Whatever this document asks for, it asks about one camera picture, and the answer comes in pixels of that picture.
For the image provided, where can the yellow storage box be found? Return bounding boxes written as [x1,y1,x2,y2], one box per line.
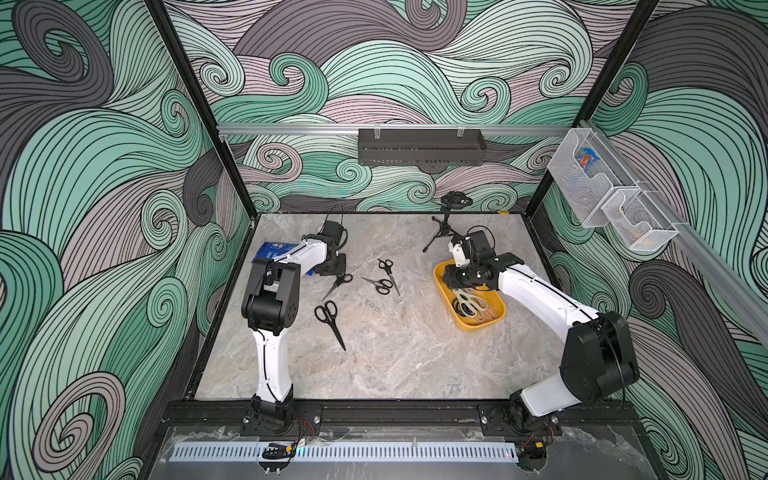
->
[433,261,506,332]

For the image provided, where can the cream kitchen scissors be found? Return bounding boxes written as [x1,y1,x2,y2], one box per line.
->
[454,290,483,323]

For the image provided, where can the small black scissors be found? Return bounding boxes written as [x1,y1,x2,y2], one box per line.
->
[364,277,394,295]
[322,273,354,301]
[378,259,400,294]

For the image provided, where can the pink scissors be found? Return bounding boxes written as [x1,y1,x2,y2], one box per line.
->
[475,297,498,322]

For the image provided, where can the large black scissors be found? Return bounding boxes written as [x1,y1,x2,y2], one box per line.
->
[314,300,346,351]

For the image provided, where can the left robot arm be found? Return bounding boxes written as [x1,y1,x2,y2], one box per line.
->
[241,235,346,429]

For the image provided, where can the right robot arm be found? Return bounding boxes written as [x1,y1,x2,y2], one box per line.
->
[443,253,640,419]

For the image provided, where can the blue snack bag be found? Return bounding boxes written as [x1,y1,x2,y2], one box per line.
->
[252,241,323,275]

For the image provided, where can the black mini tripod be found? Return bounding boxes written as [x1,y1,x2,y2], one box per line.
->
[422,191,474,253]

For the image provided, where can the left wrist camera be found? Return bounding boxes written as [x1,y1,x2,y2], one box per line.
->
[319,220,348,249]

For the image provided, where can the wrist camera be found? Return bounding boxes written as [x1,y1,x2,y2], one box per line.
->
[449,230,496,267]
[319,220,348,249]

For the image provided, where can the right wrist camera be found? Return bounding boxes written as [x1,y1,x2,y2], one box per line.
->
[449,230,496,267]

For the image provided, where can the black wall shelf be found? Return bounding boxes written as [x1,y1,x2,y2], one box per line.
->
[357,129,487,167]

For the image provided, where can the large clear wall bin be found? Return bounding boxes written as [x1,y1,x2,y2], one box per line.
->
[548,128,622,228]

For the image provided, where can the aluminium wall rail back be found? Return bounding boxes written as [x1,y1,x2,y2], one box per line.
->
[217,122,570,137]

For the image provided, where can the aluminium wall rail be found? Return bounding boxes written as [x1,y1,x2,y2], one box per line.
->
[217,122,570,137]
[579,120,767,346]

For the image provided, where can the small clear wall bin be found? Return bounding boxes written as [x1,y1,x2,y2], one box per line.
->
[601,187,678,254]

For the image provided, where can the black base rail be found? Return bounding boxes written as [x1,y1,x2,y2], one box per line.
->
[161,398,643,438]

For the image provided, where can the white slotted cable duct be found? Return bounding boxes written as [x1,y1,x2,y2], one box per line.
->
[169,441,519,463]

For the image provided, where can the aluminium wall rail right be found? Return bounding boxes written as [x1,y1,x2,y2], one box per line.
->
[579,120,767,346]

